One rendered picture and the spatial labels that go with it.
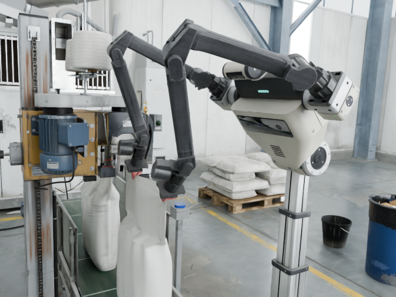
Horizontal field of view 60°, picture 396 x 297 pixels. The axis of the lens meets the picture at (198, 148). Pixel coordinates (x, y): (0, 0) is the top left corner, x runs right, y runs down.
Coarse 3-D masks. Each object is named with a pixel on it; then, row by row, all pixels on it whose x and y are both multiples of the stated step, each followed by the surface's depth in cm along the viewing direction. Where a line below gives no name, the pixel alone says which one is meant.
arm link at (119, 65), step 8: (112, 56) 133; (120, 56) 134; (112, 64) 137; (120, 64) 136; (120, 72) 140; (128, 72) 142; (120, 80) 141; (128, 80) 142; (120, 88) 144; (128, 88) 144; (128, 96) 145; (136, 96) 147; (128, 104) 146; (136, 104) 147; (128, 112) 148; (136, 112) 149; (136, 120) 150; (136, 128) 151; (144, 128) 152; (136, 136) 152
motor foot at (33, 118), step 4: (32, 116) 152; (36, 116) 153; (32, 120) 152; (36, 120) 151; (32, 124) 152; (36, 124) 153; (32, 128) 153; (36, 128) 153; (32, 132) 153; (36, 132) 152
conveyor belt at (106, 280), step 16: (80, 208) 315; (80, 224) 277; (80, 240) 246; (80, 256) 222; (80, 272) 202; (96, 272) 203; (112, 272) 204; (80, 288) 186; (96, 288) 186; (112, 288) 187
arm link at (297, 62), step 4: (292, 60) 103; (296, 60) 102; (300, 60) 102; (304, 60) 102; (292, 64) 102; (296, 64) 101; (300, 64) 100; (304, 64) 100; (308, 64) 100; (312, 64) 104; (316, 68) 102; (320, 72) 102; (320, 76) 103; (316, 80) 104
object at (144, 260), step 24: (144, 192) 145; (144, 216) 146; (120, 240) 162; (144, 240) 144; (120, 264) 162; (144, 264) 140; (168, 264) 144; (120, 288) 161; (144, 288) 141; (168, 288) 145
